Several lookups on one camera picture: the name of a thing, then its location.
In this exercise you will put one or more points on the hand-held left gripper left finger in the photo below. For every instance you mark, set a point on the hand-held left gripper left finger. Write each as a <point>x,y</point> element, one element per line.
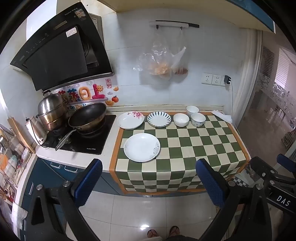
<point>89,183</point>

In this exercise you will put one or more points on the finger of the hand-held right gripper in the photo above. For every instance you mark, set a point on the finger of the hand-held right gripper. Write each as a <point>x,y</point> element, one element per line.
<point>260,166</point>
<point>286,160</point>

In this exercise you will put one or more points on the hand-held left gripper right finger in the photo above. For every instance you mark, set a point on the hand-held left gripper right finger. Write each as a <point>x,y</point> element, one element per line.
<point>208,183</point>

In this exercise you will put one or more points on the large white grey-patterned plate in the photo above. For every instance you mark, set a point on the large white grey-patterned plate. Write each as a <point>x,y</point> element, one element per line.
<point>141,148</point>

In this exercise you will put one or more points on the blue floral white bowl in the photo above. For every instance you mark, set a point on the blue floral white bowl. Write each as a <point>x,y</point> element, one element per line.
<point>198,120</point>

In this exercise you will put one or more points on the wide plain white bowl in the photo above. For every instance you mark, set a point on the wide plain white bowl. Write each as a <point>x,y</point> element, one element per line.
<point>181,120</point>

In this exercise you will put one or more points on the small plain white bowl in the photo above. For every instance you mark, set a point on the small plain white bowl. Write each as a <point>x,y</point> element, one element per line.
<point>192,110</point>

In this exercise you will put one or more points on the pink floral white plate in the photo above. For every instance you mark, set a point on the pink floral white plate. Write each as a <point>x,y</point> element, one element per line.
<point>130,120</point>

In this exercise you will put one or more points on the blue striped plate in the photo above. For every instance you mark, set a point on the blue striped plate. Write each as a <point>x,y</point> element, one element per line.
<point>159,119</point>

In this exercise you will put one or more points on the blue kitchen cabinet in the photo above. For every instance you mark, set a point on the blue kitchen cabinet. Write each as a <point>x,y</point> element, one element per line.
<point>50,176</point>

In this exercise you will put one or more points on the green checkered table mat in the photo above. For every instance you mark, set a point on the green checkered table mat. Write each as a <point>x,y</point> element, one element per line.
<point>185,148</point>

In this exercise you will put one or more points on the black glass cooktop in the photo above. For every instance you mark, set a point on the black glass cooktop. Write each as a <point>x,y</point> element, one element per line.
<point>97,141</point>

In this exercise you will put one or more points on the person's right foot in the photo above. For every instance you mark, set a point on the person's right foot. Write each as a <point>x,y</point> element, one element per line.
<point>174,231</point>

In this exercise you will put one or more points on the white folded cloth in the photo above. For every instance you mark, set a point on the white folded cloth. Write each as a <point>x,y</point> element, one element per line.
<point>223,115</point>

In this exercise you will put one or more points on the frosted glass sliding door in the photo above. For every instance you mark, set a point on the frosted glass sliding door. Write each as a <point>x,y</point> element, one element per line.
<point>268,92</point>

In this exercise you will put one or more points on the white electric kettle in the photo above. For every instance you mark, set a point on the white electric kettle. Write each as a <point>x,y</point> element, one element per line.
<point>34,132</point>

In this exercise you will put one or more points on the white plastic bag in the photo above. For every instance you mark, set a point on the white plastic bag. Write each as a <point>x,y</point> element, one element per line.
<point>19,213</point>

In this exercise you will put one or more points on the wooden cutting board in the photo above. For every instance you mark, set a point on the wooden cutting board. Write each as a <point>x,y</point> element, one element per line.
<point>22,136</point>

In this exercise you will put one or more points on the steel steamer pot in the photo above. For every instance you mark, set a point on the steel steamer pot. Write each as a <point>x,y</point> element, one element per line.
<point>52,109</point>

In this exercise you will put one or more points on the black plug charger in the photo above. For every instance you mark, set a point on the black plug charger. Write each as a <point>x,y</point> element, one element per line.
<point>227,79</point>

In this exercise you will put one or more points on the small clear plastic bag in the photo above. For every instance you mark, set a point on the small clear plastic bag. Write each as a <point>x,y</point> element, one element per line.
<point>180,60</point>

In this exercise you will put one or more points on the black range hood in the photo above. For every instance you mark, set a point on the black range hood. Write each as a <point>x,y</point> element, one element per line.
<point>57,58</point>

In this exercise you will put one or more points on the large clear plastic bag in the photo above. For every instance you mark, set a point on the large clear plastic bag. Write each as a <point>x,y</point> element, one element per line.
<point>157,60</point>

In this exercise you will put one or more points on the upper kitchen cabinet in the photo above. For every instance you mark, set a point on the upper kitchen cabinet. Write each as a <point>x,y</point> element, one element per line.
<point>208,11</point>

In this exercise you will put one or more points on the colourful wall stickers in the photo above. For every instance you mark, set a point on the colourful wall stickers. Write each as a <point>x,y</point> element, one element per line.
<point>87,92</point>

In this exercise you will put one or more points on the white wall socket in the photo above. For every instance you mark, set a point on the white wall socket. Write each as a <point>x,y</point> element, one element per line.
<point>217,80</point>
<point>206,78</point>

